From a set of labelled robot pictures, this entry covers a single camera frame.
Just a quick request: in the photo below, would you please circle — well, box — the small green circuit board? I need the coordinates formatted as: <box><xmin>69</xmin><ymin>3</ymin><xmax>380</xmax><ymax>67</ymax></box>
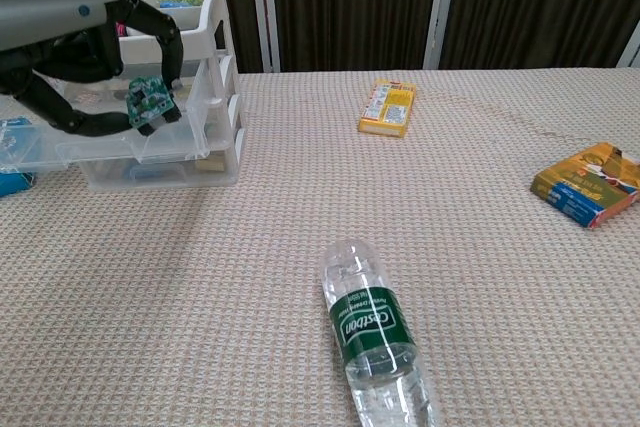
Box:
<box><xmin>124</xmin><ymin>75</ymin><xmax>177</xmax><ymax>130</ymax></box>

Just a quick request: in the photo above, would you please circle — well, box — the orange and blue carton box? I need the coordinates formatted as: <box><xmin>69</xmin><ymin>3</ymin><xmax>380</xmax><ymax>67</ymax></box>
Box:
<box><xmin>530</xmin><ymin>141</ymin><xmax>640</xmax><ymax>231</ymax></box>

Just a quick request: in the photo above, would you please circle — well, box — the small yellow carton box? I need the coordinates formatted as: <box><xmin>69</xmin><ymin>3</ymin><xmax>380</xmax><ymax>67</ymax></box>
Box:
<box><xmin>357</xmin><ymin>78</ymin><xmax>418</xmax><ymax>139</ymax></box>

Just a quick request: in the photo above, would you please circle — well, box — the clear green-label water bottle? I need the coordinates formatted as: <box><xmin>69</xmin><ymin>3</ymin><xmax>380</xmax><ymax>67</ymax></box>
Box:
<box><xmin>319</xmin><ymin>239</ymin><xmax>444</xmax><ymax>427</ymax></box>

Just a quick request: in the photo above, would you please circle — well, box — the white plastic drawer organizer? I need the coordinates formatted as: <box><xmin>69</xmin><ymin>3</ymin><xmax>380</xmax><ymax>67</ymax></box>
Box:
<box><xmin>85</xmin><ymin>0</ymin><xmax>247</xmax><ymax>192</ymax></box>

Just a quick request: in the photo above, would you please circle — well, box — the blue snack package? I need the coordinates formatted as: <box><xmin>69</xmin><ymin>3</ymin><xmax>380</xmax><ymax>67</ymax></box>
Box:
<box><xmin>0</xmin><ymin>116</ymin><xmax>39</xmax><ymax>198</ymax></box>

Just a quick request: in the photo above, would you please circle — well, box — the white metal frame post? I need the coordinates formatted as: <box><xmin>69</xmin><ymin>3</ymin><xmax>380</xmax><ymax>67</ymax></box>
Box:
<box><xmin>248</xmin><ymin>0</ymin><xmax>282</xmax><ymax>74</ymax></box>
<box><xmin>616</xmin><ymin>22</ymin><xmax>640</xmax><ymax>69</ymax></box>
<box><xmin>422</xmin><ymin>0</ymin><xmax>461</xmax><ymax>71</ymax></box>

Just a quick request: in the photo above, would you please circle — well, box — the beige woven tablecloth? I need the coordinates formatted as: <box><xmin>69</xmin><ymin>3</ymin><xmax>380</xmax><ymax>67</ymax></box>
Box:
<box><xmin>0</xmin><ymin>66</ymin><xmax>640</xmax><ymax>427</ymax></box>

